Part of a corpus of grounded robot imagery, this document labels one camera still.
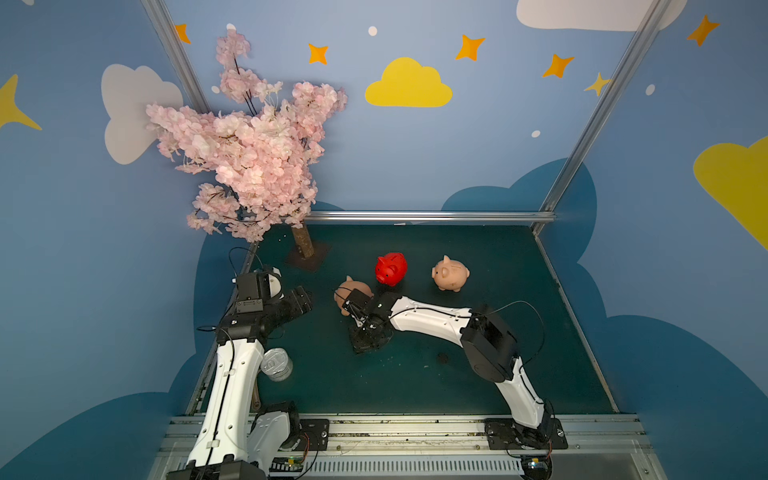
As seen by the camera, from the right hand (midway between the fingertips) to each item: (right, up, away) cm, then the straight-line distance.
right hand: (358, 346), depth 87 cm
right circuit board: (+46, -26, -14) cm, 55 cm away
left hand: (-14, +16, -8) cm, 23 cm away
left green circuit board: (-16, -25, -14) cm, 33 cm away
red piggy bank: (+10, +22, +11) cm, 27 cm away
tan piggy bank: (+29, +21, +10) cm, 37 cm away
